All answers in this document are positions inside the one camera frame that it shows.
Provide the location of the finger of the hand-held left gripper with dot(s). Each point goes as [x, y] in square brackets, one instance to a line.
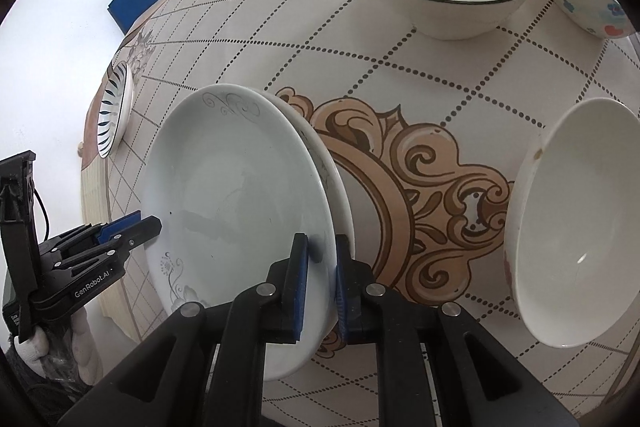
[145, 229]
[120, 227]

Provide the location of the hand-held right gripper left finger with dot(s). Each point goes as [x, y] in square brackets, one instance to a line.
[300, 292]

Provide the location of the white patterned plate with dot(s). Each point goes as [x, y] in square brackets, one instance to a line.
[330, 172]

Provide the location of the blue striped plate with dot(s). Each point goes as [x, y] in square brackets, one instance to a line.
[114, 107]

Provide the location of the white plate grey floral print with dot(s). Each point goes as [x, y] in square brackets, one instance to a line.
[225, 187]

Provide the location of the plain white bowl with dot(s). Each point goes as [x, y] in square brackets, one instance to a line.
[565, 217]

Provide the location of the printed dotted tablecloth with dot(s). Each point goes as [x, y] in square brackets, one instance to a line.
[400, 57]

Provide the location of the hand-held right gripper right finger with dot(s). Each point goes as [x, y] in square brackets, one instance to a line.
[342, 294]

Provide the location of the person's left hand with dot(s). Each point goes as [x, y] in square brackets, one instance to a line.
[30, 349]

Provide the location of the dark cloth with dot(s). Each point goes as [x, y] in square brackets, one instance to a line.
[45, 399]

